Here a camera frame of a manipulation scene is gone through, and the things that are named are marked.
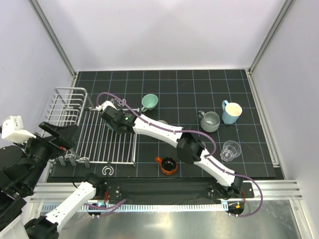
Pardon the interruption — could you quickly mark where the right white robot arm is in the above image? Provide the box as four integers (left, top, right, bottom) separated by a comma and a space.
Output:
96, 101, 243, 199

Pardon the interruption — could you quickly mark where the mint green cup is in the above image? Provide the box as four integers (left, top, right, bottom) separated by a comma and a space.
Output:
141, 94, 159, 112

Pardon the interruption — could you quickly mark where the slotted cable duct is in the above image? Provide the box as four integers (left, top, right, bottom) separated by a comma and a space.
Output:
41, 202, 228, 213

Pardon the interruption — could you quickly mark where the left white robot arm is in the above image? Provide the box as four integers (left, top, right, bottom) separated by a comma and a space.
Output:
0, 116, 106, 239

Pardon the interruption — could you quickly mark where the light blue tall mug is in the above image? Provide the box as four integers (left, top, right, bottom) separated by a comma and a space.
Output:
222, 100, 242, 124

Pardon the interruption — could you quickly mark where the large clear plastic cup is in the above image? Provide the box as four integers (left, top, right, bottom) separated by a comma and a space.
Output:
220, 140, 242, 162

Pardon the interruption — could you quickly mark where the orange black ceramic cup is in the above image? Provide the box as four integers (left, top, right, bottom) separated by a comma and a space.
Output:
155, 157, 177, 175

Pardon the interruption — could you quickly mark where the black grid mat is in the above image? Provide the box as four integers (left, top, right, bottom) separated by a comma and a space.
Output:
49, 70, 283, 182

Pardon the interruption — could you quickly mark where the grey ceramic mug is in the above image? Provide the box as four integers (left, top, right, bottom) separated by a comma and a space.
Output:
197, 111, 220, 133

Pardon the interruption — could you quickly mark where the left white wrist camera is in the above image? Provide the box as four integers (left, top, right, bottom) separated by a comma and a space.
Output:
1, 116, 36, 144

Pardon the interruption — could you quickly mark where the metal wire dish rack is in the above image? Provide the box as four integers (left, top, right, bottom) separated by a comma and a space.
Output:
45, 87, 137, 168

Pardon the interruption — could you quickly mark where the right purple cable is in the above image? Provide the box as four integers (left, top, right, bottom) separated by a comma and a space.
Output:
96, 92, 264, 219

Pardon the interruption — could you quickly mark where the blue ceramic mug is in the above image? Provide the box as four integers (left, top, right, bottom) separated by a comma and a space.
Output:
106, 122, 117, 131

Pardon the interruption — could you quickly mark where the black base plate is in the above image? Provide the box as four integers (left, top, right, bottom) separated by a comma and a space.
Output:
106, 177, 255, 205

